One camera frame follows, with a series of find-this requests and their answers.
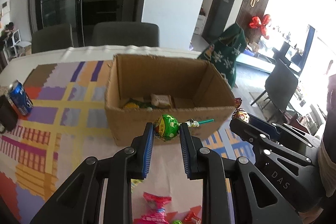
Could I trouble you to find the brown cardboard box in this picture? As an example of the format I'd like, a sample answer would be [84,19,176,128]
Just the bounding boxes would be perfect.
[105,55,235,146]

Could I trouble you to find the black mug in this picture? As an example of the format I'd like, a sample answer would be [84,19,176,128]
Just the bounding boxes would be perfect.
[0,95,18,134]

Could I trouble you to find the blue Pepsi can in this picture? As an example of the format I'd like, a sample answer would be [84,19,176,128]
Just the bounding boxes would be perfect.
[9,80,33,116]

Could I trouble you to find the person's right sleeve and hand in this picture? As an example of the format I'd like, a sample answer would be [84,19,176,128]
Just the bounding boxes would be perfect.
[318,83,335,197]

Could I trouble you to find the light green small snack packet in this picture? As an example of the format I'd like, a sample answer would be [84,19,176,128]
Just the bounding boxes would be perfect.
[130,179,143,192]

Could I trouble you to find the chocolate candy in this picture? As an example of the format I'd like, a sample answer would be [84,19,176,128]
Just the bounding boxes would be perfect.
[232,98,249,123]

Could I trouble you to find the green lollipop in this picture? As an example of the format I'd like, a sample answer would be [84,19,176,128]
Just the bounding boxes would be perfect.
[153,114,215,141]

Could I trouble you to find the white snack packet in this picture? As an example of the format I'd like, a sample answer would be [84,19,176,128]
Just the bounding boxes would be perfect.
[151,94,173,108]

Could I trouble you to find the green Christmas stocking bag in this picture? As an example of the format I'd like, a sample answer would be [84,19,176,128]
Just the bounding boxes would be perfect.
[198,23,247,88]

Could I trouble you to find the grey chair behind table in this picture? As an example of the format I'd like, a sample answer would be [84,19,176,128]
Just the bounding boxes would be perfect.
[31,23,74,54]
[91,22,159,47]

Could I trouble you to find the pink snack packet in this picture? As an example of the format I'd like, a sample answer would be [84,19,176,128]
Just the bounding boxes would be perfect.
[133,192,172,224]

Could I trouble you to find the colourful patterned tablecloth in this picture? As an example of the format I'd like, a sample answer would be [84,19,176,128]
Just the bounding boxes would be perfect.
[0,60,257,224]

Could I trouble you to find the red ribbon bow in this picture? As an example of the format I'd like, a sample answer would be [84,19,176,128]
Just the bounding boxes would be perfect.
[249,14,271,40]

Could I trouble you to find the dark grey dining chair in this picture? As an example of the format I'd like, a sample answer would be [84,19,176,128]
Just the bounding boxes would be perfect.
[251,59,298,113]

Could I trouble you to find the red transparent candy packet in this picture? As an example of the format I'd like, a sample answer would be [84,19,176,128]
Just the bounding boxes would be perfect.
[182,211,202,224]

